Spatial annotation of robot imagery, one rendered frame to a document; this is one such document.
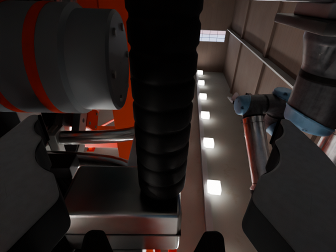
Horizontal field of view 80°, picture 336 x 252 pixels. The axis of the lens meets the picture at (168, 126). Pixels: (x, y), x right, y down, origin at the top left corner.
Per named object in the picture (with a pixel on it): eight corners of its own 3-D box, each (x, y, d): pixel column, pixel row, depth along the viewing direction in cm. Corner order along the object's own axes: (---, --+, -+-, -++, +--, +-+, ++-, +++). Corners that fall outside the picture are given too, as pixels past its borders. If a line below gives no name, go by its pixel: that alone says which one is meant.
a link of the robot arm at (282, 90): (273, 94, 73) (264, 120, 79) (301, 93, 75) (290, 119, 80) (261, 86, 79) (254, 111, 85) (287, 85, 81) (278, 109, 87)
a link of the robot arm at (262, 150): (246, 225, 76) (229, 99, 84) (273, 221, 78) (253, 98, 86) (265, 236, 65) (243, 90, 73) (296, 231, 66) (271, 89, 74)
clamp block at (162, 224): (51, 214, 14) (69, 253, 17) (183, 216, 14) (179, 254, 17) (78, 163, 18) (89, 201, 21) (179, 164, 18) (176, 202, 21)
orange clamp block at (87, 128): (57, 126, 53) (72, 132, 62) (87, 127, 53) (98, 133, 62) (60, 101, 54) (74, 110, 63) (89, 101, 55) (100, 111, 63)
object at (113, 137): (43, 133, 35) (59, 176, 41) (154, 135, 36) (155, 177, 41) (80, 92, 50) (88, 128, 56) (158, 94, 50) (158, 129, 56)
